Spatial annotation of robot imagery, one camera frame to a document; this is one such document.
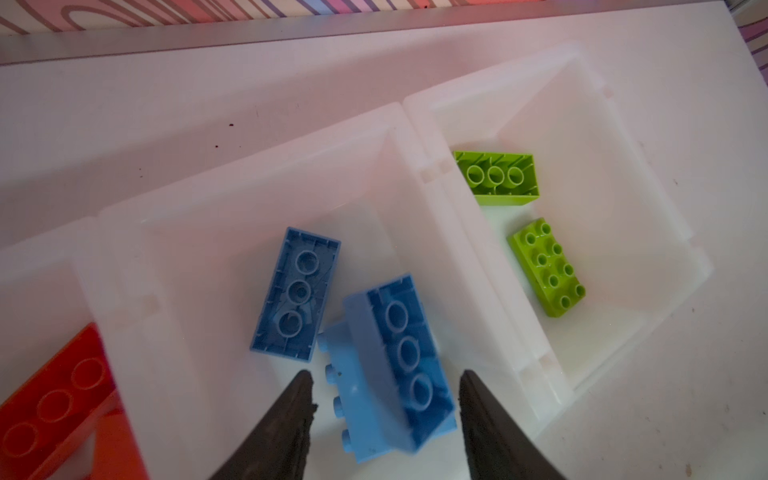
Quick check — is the red lego brick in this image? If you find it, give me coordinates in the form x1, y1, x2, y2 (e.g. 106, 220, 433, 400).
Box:
1, 323, 119, 479
88, 409, 149, 480

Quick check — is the middle white bin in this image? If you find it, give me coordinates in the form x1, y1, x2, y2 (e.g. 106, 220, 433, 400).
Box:
99, 104, 571, 479

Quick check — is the blue lego brick top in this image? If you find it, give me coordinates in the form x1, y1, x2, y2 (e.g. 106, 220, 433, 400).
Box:
250, 227, 341, 362

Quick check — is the blue lego brick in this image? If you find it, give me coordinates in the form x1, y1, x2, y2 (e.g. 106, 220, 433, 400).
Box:
250, 227, 341, 362
317, 274, 457, 463

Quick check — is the green lego brick narrow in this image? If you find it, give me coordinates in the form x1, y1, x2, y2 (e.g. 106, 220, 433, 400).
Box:
506, 218, 586, 318

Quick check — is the left white bin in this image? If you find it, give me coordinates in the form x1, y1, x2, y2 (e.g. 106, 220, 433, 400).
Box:
1, 218, 148, 479

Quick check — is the right white bin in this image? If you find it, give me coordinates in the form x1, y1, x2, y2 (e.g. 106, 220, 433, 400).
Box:
403, 45, 712, 435

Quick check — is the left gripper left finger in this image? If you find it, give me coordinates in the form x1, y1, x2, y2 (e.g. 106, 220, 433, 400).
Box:
212, 370, 317, 480

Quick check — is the white bin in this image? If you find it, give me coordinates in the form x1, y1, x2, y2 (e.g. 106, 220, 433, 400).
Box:
99, 104, 571, 479
1, 218, 148, 479
403, 45, 712, 435

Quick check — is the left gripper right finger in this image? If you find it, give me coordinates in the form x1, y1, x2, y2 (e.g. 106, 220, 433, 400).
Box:
459, 370, 565, 480

